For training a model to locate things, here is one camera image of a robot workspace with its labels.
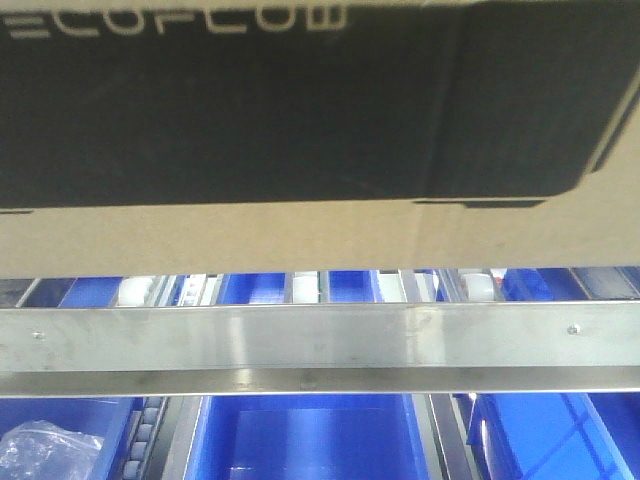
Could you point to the brown EcoFlow cardboard box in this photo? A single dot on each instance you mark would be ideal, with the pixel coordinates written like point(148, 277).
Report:
point(166, 137)

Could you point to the middle blue plastic bin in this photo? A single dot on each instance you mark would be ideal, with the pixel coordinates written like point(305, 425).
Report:
point(322, 436)

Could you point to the blue plastic bin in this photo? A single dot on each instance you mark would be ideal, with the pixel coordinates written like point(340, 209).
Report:
point(553, 435)
point(110, 418)
point(322, 436)

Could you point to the lower right metal divider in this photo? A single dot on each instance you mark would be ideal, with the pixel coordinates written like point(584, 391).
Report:
point(453, 459)

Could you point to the lower left roller track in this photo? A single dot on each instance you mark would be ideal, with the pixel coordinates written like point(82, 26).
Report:
point(143, 438)

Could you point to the left blue plastic bin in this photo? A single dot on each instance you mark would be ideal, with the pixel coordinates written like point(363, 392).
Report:
point(110, 418)

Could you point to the right blue plastic bin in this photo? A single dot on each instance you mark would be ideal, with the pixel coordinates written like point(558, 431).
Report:
point(553, 435)

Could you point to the clear plastic bag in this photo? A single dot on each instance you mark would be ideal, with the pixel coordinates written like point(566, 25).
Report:
point(42, 450)

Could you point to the metal shelf front rail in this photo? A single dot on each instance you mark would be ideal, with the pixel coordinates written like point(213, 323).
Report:
point(321, 348)

